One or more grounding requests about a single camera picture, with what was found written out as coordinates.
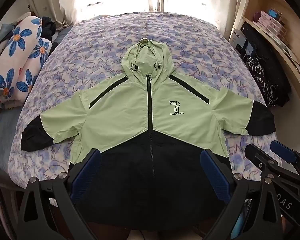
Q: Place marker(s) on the white cardboard box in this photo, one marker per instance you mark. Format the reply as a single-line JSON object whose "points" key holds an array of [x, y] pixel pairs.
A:
{"points": [[238, 38]]}

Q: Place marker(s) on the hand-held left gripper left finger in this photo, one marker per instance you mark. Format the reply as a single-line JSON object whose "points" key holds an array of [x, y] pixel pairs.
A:
{"points": [[86, 172]]}

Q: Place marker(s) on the white blue-flower pillows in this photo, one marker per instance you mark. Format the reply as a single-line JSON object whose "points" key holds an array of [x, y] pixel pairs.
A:
{"points": [[17, 55]]}

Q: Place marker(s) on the purple cat-print blanket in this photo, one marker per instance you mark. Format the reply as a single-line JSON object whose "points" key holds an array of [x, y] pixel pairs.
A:
{"points": [[95, 45]]}

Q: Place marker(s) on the dark clothes pile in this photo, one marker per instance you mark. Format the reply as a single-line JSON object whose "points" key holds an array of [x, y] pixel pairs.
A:
{"points": [[48, 28]]}

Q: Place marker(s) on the folded grey clothes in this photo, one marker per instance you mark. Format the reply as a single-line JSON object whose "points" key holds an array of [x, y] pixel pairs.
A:
{"points": [[1, 33]]}

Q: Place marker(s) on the stack of purple boxes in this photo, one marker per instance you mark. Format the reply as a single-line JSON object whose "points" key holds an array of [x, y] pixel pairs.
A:
{"points": [[272, 23]]}

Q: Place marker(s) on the black white-patterned garment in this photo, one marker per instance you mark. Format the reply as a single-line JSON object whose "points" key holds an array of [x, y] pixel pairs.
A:
{"points": [[265, 80]]}

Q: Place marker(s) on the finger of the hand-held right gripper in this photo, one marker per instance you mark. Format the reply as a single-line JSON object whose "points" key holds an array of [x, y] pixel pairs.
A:
{"points": [[257, 157], [282, 151]]}

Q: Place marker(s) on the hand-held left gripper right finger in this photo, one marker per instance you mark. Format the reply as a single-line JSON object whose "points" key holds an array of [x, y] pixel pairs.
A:
{"points": [[215, 172]]}

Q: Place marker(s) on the green and black hooded jacket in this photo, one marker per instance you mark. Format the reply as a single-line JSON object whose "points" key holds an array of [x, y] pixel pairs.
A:
{"points": [[115, 112]]}

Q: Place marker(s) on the wooden shelf unit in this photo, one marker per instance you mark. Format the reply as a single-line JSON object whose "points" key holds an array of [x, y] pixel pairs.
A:
{"points": [[297, 85]]}

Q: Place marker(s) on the blue bed sheet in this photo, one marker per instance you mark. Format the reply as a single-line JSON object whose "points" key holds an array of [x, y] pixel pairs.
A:
{"points": [[5, 127]]}

